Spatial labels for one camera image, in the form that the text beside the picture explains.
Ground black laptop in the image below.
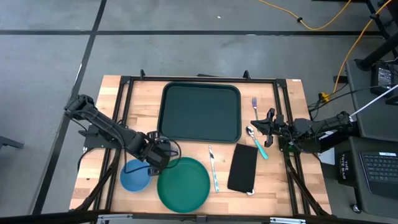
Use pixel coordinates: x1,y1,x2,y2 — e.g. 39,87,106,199
359,151,398,200

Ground yellow extension cable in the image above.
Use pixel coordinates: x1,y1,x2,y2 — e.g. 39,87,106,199
257,0,352,31
319,0,394,103

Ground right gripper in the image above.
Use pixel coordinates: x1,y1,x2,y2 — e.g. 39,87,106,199
250,107,286,148

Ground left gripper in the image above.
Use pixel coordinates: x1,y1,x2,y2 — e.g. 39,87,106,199
141,139,172,177

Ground black cloth napkin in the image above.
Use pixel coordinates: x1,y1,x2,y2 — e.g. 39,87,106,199
226,142,259,196

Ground knife with striped handle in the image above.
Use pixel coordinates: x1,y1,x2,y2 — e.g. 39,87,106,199
207,144,221,193

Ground black device with screen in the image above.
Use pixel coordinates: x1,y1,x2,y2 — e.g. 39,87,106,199
370,61,397,96

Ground fork with teal handle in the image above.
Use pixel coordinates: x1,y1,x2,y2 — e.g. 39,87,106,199
251,96,260,121

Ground black aluminium table frame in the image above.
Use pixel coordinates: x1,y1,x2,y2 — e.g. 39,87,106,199
70,68,332,218

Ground grey equipment cart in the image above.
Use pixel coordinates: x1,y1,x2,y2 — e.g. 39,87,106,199
334,136,398,216

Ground silver metal bracket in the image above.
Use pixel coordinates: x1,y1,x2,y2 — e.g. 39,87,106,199
96,213,133,224
269,217,307,224

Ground black cable bundle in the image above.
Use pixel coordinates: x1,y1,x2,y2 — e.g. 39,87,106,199
307,85,385,121

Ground dark green plastic tray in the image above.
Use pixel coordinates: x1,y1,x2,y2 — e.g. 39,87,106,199
157,81,243,144

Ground black stand legs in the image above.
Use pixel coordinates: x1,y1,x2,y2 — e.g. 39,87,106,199
355,0,398,72

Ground white cable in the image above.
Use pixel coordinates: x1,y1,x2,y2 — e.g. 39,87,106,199
349,83,398,118

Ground black tote bag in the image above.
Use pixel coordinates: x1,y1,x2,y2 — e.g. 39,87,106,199
338,151,356,187

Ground grey chair leg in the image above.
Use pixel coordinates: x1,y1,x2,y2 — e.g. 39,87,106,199
0,135,25,151

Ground blue bowl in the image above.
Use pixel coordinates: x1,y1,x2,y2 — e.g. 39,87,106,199
119,158,154,193

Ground spoon with teal handle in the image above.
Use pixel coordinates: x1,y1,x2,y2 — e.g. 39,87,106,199
245,125,269,161

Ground grey side table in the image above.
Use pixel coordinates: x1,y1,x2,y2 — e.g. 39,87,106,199
344,58,398,143

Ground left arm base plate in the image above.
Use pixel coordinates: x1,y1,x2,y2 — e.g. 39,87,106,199
83,124,125,149

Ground white paper sheet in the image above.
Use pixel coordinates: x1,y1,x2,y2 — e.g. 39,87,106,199
320,149,336,166

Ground black overhead gantry beam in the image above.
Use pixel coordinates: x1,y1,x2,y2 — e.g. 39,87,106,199
0,210,398,224

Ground green round plate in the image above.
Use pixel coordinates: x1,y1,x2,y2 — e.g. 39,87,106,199
156,156,211,214

